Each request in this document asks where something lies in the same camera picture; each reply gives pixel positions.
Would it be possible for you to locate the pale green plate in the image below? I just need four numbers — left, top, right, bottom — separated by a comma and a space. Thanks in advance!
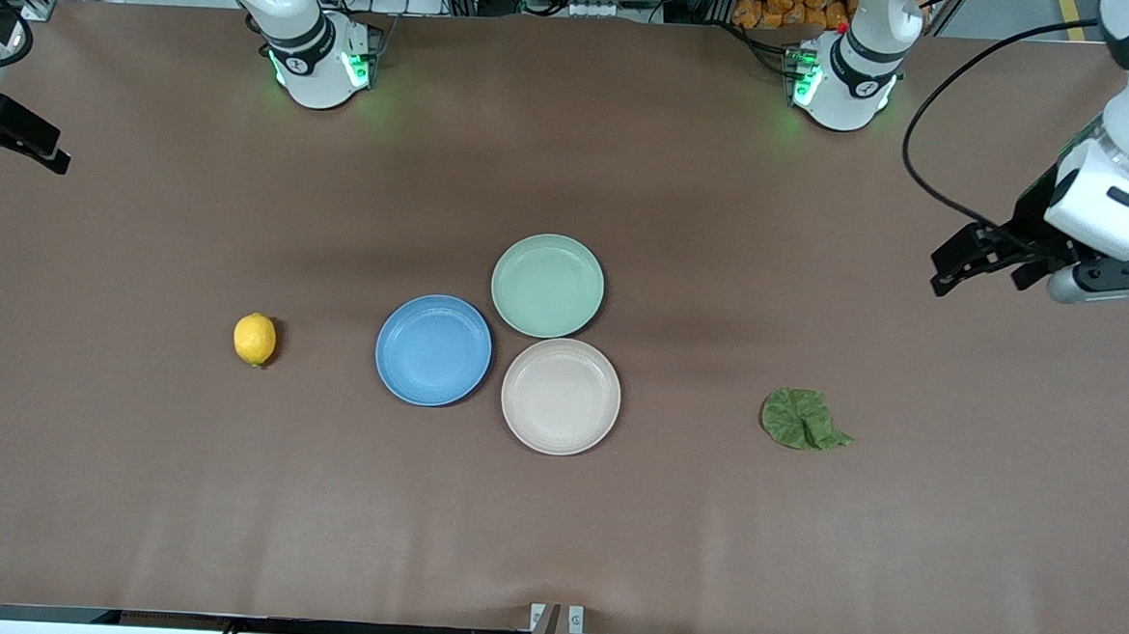
488, 232, 608, 343

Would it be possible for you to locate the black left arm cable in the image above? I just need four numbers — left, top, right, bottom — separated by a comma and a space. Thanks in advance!
896, 9, 1109, 239

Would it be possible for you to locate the metal table edge bracket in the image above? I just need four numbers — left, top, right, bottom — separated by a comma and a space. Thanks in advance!
528, 601, 586, 634

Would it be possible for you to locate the green lettuce leaf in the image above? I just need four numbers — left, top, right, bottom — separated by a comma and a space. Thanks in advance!
758, 385, 858, 455

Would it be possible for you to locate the brown table cover mat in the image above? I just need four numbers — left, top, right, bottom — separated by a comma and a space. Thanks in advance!
0, 0, 1129, 634

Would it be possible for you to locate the yellow lemon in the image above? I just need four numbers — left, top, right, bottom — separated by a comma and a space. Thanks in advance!
232, 312, 279, 371

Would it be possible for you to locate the pile of orange packets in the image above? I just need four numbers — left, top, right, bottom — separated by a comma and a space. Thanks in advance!
731, 0, 855, 35

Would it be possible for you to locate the blue plate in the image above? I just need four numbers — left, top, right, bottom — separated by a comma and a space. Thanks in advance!
372, 291, 496, 411

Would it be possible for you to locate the beige plate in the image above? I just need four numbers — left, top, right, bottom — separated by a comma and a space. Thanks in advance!
498, 334, 624, 459

